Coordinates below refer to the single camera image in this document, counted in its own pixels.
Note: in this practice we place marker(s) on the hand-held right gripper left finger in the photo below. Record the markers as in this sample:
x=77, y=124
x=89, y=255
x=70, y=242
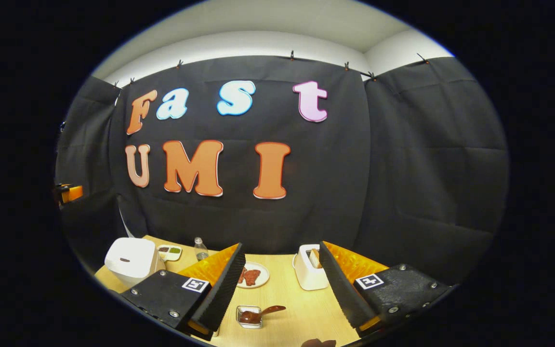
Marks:
x=222, y=289

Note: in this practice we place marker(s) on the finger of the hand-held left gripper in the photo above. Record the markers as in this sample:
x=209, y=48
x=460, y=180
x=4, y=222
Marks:
x=76, y=193

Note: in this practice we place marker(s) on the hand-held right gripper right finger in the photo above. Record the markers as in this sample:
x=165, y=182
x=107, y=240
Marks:
x=342, y=289

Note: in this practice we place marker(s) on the brown wooden spoon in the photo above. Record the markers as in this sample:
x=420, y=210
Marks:
x=258, y=314

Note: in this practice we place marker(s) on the white rice cooker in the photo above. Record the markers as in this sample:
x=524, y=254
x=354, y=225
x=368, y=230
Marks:
x=130, y=258

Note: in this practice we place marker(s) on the red meat piece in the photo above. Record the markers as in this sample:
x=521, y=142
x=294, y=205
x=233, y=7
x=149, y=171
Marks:
x=252, y=277
x=241, y=277

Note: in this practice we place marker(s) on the white toaster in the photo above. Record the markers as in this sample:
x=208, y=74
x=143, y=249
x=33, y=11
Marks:
x=306, y=277

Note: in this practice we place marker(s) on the toasted bread slice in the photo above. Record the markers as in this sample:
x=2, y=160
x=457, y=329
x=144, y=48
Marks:
x=314, y=258

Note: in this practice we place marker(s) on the clear plastic water bottle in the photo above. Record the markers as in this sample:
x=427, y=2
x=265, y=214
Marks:
x=201, y=251

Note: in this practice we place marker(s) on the white round plate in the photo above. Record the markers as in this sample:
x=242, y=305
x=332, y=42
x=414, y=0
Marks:
x=264, y=274

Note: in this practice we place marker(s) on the white divided condiment dish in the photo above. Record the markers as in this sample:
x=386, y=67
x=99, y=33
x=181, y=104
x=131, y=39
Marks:
x=169, y=253

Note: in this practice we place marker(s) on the black backdrop cloth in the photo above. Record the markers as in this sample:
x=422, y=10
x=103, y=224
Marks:
x=403, y=168

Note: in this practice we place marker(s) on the row of black cloth clips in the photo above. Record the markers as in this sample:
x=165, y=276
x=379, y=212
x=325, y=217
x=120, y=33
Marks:
x=292, y=56

